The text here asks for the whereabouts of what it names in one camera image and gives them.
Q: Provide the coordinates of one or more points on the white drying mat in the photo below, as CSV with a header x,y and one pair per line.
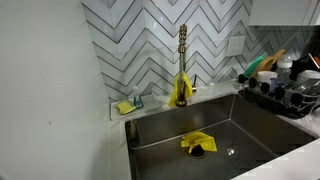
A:
x,y
308,125

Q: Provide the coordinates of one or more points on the small white bottle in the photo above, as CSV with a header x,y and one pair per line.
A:
x,y
211,88

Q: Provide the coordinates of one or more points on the clear bottle with teal base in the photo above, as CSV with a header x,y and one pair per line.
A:
x,y
137,100

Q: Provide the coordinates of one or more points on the white sponge tray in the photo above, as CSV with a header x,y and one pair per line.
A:
x,y
150,106

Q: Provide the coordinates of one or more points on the metal spoon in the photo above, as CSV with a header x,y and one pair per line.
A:
x,y
230,151

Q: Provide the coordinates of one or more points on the black sink drain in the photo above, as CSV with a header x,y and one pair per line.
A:
x,y
198,152

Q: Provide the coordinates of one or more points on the metal sink caddy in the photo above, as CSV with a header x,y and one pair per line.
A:
x,y
134,133

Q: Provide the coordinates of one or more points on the small gold lever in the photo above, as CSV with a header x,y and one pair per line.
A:
x,y
194,87

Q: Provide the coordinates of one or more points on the green cutting board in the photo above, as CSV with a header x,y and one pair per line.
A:
x,y
255,65

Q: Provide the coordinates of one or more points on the clear baby bottle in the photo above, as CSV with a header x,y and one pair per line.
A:
x,y
284,68

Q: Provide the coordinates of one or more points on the yellow sponge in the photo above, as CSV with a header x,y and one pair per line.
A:
x,y
125,107

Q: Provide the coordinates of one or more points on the wooden cutting board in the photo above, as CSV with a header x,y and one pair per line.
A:
x,y
263,66
278,55

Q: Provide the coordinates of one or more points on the gold spring faucet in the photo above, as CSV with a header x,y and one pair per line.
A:
x,y
182,63

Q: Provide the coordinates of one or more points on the white wall outlet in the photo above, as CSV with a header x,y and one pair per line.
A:
x,y
236,46

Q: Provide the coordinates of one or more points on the black cookware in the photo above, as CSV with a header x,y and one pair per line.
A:
x,y
298,65

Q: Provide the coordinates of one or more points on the white upper cabinet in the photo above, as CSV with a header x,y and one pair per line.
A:
x,y
280,11

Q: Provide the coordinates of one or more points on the yellow cloth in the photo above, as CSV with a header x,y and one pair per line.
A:
x,y
172,96

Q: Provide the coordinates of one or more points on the white bowl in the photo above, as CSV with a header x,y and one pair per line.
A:
x,y
308,76

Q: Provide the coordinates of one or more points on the yellow rubber glove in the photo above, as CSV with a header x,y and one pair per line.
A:
x,y
204,140

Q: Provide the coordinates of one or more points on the black dish rack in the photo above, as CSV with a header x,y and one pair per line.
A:
x,y
263,100

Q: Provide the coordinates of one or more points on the stainless steel sink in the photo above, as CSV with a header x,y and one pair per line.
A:
x,y
166,163

